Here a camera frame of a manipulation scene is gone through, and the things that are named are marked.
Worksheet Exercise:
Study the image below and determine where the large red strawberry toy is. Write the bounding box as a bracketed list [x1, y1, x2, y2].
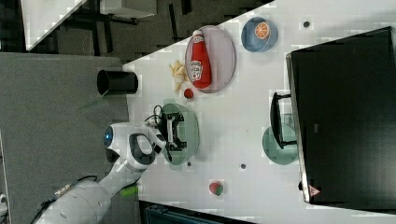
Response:
[209, 181, 224, 196]

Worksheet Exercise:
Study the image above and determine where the black cylinder upper post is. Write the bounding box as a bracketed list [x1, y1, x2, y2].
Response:
[96, 70, 138, 95]

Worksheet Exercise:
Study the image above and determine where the orange slice toy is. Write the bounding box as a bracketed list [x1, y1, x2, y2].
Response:
[255, 21, 270, 39]

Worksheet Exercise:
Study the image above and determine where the red ketchup bottle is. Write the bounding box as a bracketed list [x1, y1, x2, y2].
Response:
[190, 30, 212, 89]

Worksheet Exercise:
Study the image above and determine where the black toaster oven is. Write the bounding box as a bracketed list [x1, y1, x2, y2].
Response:
[270, 27, 396, 214]

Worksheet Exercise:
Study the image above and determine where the pink round plate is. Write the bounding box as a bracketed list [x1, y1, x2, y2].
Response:
[185, 25, 236, 93]

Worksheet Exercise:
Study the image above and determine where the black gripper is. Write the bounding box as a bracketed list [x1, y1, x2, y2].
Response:
[158, 112, 187, 151]

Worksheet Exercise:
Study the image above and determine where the green plastic strainer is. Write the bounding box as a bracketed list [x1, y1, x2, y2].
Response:
[162, 99, 200, 171]

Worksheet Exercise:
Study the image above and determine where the small red strawberry toy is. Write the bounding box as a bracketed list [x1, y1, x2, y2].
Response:
[184, 89, 193, 99]

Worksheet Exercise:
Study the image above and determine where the blue bowl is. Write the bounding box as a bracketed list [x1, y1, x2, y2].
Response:
[241, 17, 278, 52]

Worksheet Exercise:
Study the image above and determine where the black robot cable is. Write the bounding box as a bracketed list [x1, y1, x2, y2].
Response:
[144, 105, 164, 127]

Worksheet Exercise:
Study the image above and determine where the green round plate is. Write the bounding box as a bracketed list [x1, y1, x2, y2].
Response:
[262, 127, 298, 165]

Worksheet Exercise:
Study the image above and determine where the peeled toy banana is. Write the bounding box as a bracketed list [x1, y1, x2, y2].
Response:
[169, 60, 188, 92]

